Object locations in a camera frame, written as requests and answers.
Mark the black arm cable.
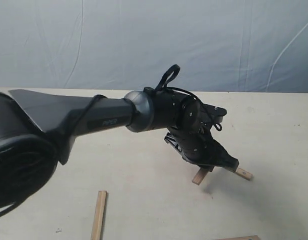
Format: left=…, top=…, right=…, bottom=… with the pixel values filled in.
left=81, top=64, right=222, bottom=132

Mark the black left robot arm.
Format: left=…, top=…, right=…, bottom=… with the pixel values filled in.
left=0, top=86, right=239, bottom=217

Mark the wooden stick with holes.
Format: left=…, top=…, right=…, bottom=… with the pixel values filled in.
left=235, top=168, right=253, bottom=181

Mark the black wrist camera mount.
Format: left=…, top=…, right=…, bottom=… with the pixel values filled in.
left=200, top=104, right=227, bottom=124

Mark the grey fabric backdrop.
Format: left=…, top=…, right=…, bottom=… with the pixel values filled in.
left=0, top=0, right=308, bottom=93

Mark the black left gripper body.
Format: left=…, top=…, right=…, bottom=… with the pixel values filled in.
left=168, top=127, right=214, bottom=164

